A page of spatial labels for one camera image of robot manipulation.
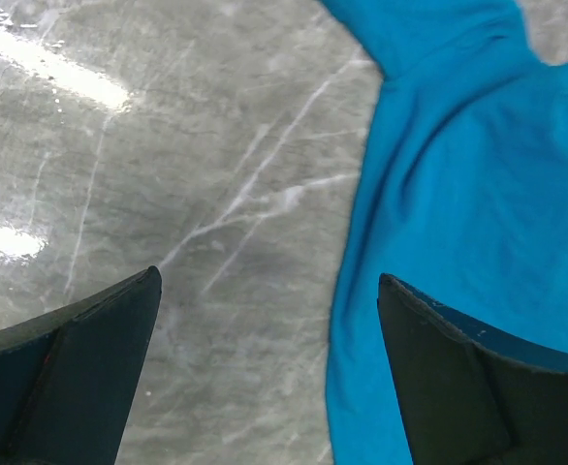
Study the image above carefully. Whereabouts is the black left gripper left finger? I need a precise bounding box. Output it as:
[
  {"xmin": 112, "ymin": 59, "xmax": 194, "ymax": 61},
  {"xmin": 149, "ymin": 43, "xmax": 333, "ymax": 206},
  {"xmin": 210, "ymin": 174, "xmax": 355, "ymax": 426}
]
[{"xmin": 0, "ymin": 266, "xmax": 162, "ymax": 464}]

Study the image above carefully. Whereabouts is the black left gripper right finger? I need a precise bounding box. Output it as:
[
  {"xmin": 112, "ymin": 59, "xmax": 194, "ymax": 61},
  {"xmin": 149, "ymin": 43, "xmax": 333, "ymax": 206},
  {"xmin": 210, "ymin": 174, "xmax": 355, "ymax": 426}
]
[{"xmin": 378, "ymin": 274, "xmax": 568, "ymax": 465}]

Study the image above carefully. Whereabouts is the blue t shirt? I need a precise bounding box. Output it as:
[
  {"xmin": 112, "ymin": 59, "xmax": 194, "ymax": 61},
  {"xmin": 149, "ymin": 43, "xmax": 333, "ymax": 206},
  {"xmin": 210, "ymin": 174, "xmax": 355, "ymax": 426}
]
[{"xmin": 326, "ymin": 1, "xmax": 568, "ymax": 464}]

